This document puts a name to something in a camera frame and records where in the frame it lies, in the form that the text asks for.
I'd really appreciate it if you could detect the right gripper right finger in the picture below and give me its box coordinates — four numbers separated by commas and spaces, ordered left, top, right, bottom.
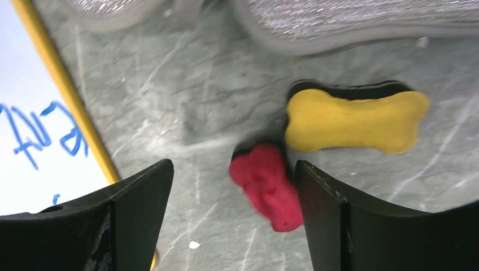
295, 160, 478, 270

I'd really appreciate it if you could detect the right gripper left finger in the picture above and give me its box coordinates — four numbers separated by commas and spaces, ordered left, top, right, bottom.
1, 159, 174, 270

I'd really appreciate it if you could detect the yellow framed whiteboard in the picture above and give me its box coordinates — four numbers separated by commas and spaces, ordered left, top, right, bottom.
0, 0, 158, 271

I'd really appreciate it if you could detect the red bone shaped eraser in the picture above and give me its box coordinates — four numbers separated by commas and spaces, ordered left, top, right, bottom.
228, 142, 304, 233

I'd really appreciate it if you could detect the yellow bone shaped eraser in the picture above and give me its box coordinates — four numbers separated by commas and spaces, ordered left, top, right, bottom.
285, 80, 430, 154

